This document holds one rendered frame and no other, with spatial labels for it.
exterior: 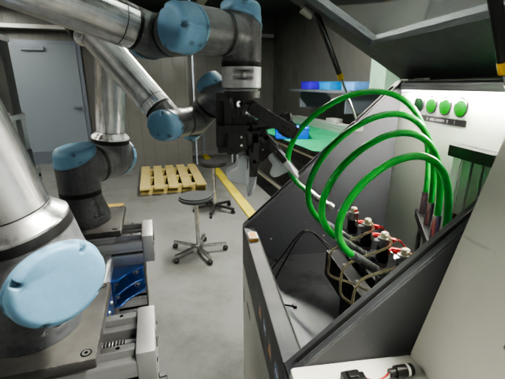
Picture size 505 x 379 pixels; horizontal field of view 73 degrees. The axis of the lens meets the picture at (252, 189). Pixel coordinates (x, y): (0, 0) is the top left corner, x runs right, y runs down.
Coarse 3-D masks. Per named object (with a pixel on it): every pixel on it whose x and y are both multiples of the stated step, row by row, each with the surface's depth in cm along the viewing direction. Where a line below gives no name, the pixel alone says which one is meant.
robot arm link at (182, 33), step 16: (176, 0) 51; (160, 16) 53; (176, 16) 50; (192, 16) 51; (208, 16) 53; (224, 16) 55; (160, 32) 54; (176, 32) 51; (192, 32) 51; (208, 32) 53; (224, 32) 55; (160, 48) 59; (176, 48) 52; (192, 48) 53; (208, 48) 55; (224, 48) 57
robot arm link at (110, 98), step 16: (96, 64) 99; (96, 80) 100; (112, 80) 100; (96, 96) 102; (112, 96) 101; (96, 112) 104; (112, 112) 103; (96, 128) 106; (112, 128) 105; (96, 144) 105; (112, 144) 105; (128, 144) 110; (112, 160) 105; (128, 160) 111; (112, 176) 108
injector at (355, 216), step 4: (348, 216) 91; (352, 216) 89; (356, 216) 89; (348, 220) 91; (352, 220) 90; (348, 224) 91; (352, 224) 90; (344, 228) 91; (348, 228) 91; (352, 228) 90; (356, 228) 90; (348, 232) 91; (352, 232) 91; (356, 232) 91; (348, 256) 93; (348, 260) 94
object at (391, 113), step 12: (360, 120) 75; (372, 120) 75; (420, 120) 76; (348, 132) 74; (336, 144) 75; (324, 156) 75; (312, 168) 76; (432, 168) 80; (312, 180) 77; (432, 180) 81; (432, 192) 82; (312, 204) 79; (432, 204) 83; (432, 216) 84
